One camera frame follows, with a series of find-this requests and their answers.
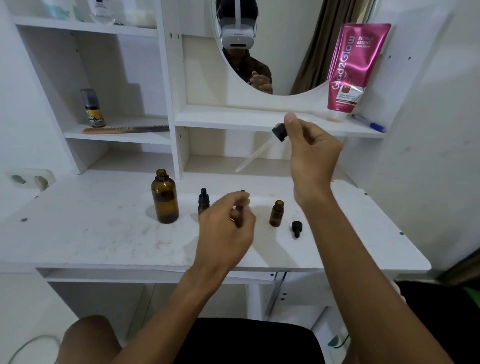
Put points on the person's left hand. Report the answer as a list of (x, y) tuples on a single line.
[(219, 236)]

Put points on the person's right hand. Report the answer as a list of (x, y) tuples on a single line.
[(313, 161)]

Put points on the person's right thumb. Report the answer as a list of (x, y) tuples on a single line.
[(290, 122)]

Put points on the person's left thumb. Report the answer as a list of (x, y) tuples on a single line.
[(249, 222)]

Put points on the small amber glass bottle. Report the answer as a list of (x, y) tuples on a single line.
[(239, 221)]

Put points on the glass dropper with black cap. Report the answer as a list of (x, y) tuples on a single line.
[(258, 152)]

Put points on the person's right forearm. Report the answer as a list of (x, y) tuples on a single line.
[(360, 285)]

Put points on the person's left forearm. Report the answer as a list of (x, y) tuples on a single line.
[(176, 311)]

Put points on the small open amber bottle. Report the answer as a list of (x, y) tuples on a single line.
[(276, 216)]

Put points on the black dropper cap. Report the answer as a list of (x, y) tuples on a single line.
[(296, 227)]

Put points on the small amber bottle with dropper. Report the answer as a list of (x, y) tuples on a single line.
[(203, 200)]

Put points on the oval mirror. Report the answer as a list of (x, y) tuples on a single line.
[(292, 56)]

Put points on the blue pen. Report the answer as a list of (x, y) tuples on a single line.
[(369, 123)]

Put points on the pink lotion tube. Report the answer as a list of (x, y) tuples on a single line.
[(350, 67)]

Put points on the large amber glass bottle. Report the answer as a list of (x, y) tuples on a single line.
[(165, 200)]

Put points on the person's black shorts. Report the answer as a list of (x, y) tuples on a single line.
[(255, 343)]

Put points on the white vanity shelf unit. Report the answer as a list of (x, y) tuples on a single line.
[(112, 232)]

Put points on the white box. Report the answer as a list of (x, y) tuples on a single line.
[(332, 337)]

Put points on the wooden comb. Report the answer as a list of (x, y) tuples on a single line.
[(120, 129)]

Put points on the small bottle with yellow label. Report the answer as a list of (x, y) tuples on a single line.
[(93, 108)]

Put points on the person's leg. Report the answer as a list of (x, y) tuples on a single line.
[(88, 341)]

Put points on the clear glass bottle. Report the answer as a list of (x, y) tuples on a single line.
[(102, 10)]

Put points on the black fabric object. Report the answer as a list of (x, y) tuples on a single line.
[(446, 322)]

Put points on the white wall socket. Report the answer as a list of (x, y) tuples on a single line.
[(32, 179)]

